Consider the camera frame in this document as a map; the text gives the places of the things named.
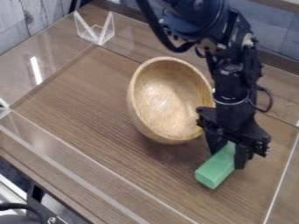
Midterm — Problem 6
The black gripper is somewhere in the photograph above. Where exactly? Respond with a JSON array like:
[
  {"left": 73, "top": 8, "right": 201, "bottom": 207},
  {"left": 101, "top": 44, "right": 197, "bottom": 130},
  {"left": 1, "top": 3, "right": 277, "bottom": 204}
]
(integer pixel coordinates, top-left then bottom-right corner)
[{"left": 196, "top": 97, "right": 271, "bottom": 170}]

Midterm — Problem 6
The green rectangular block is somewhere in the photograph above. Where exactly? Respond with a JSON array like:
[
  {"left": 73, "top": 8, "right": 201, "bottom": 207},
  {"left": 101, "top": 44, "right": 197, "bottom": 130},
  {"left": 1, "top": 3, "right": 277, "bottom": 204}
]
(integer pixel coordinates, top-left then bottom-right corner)
[{"left": 195, "top": 142, "right": 235, "bottom": 189}]

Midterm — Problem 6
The round wooden bowl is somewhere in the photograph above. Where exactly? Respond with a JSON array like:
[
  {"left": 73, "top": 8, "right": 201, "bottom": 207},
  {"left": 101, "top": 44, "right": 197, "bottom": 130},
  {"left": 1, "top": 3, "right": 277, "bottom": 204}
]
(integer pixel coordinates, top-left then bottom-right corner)
[{"left": 125, "top": 56, "right": 213, "bottom": 144}]

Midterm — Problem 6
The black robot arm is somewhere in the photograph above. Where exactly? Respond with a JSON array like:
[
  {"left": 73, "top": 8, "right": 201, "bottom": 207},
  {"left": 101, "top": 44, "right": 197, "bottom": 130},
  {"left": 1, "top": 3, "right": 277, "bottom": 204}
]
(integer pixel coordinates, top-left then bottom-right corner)
[{"left": 136, "top": 0, "right": 271, "bottom": 169}]

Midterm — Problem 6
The clear acrylic corner bracket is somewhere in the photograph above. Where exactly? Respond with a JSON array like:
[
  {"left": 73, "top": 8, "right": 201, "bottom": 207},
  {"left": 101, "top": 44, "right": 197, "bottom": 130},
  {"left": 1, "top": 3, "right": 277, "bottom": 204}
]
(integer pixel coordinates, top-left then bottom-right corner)
[{"left": 73, "top": 11, "right": 114, "bottom": 46}]

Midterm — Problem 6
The black table leg bracket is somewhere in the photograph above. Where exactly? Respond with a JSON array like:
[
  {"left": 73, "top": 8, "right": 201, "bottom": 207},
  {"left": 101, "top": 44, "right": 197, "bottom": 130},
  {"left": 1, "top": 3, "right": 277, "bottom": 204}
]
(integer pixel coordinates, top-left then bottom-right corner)
[{"left": 26, "top": 184, "right": 68, "bottom": 224}]

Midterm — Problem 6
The clear acrylic tray wall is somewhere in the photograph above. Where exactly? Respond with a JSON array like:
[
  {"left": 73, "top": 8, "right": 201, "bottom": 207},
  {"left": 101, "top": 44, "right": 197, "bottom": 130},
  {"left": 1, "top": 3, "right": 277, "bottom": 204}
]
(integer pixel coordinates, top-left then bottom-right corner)
[{"left": 0, "top": 99, "right": 199, "bottom": 224}]

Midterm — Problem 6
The black cable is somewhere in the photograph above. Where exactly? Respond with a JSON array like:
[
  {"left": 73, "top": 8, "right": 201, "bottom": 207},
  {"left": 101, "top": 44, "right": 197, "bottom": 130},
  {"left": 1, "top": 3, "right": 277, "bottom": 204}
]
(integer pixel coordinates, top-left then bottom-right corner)
[{"left": 0, "top": 200, "right": 50, "bottom": 224}]

